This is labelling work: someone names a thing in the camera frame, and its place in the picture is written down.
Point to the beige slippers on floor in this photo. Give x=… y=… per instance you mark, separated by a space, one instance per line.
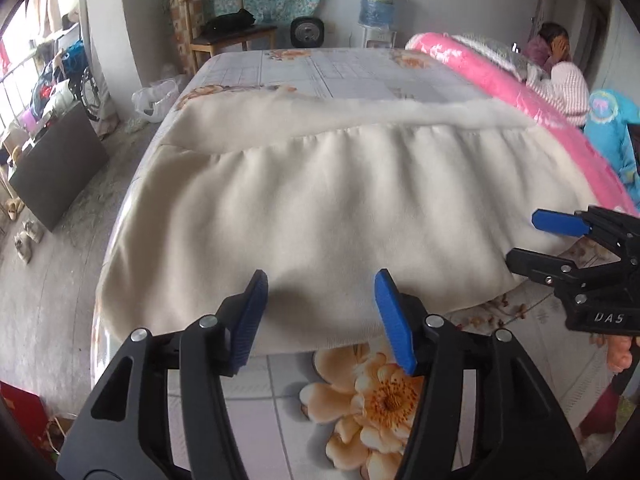
x=31 y=232

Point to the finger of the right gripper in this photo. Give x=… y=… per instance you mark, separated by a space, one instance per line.
x=558 y=223
x=542 y=269

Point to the person's right hand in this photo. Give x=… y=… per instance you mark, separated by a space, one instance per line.
x=619 y=356

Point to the person sitting in corner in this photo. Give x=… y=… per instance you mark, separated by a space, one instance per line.
x=549 y=47

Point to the blue fleece garment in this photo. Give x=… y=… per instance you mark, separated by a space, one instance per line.
x=609 y=116

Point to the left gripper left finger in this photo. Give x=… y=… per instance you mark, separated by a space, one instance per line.
x=122 y=432

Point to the dark grey cabinet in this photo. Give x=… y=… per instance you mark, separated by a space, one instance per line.
x=60 y=165

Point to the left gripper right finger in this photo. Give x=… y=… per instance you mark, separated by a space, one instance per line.
x=520 y=431

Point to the wooden chair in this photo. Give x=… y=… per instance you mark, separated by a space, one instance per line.
x=195 y=36

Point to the pink fleece blanket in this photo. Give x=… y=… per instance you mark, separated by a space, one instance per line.
x=606 y=186

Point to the blue water jug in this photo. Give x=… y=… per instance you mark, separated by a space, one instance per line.
x=377 y=13

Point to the red gift bag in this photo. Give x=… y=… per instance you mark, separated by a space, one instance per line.
x=28 y=411

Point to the floral bed sheet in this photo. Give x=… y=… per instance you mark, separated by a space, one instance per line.
x=345 y=412

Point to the cream fleece garment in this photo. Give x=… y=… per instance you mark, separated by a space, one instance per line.
x=320 y=195

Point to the black bag on chair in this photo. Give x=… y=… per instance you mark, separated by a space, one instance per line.
x=225 y=24

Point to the white plastic bag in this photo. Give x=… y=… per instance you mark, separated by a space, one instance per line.
x=153 y=103

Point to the cluttered shelf rack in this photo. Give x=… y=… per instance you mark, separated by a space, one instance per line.
x=44 y=69

